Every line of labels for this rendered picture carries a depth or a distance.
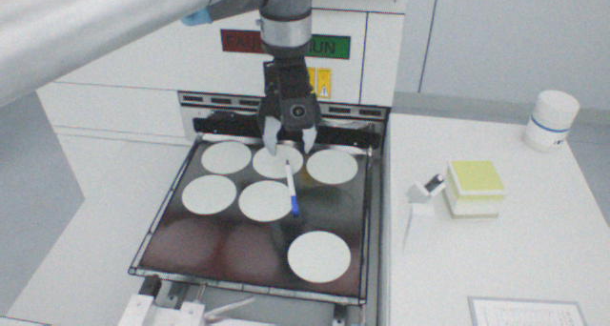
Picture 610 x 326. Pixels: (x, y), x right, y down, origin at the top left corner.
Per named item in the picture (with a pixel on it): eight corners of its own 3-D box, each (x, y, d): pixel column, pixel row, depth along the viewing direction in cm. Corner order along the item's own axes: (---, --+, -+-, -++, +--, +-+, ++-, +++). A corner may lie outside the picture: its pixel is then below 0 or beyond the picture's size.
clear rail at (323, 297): (131, 269, 69) (128, 264, 68) (367, 300, 65) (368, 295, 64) (127, 276, 68) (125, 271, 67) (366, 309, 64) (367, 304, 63)
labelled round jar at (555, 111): (518, 129, 85) (534, 88, 79) (554, 132, 84) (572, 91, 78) (527, 152, 79) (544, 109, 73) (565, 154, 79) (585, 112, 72)
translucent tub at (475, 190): (437, 189, 72) (446, 158, 68) (481, 188, 72) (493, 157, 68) (450, 224, 66) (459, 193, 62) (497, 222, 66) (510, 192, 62)
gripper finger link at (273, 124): (272, 138, 81) (281, 96, 75) (274, 160, 76) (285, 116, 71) (255, 137, 80) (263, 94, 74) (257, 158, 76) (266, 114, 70)
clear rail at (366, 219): (366, 149, 92) (367, 143, 91) (373, 149, 92) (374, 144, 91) (356, 308, 64) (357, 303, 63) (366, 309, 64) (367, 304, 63)
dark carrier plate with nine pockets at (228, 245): (205, 135, 94) (204, 132, 94) (365, 150, 91) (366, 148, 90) (139, 267, 68) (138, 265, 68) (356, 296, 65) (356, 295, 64)
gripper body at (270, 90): (306, 88, 77) (306, 23, 69) (314, 116, 70) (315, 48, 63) (262, 91, 76) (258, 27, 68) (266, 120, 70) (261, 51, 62)
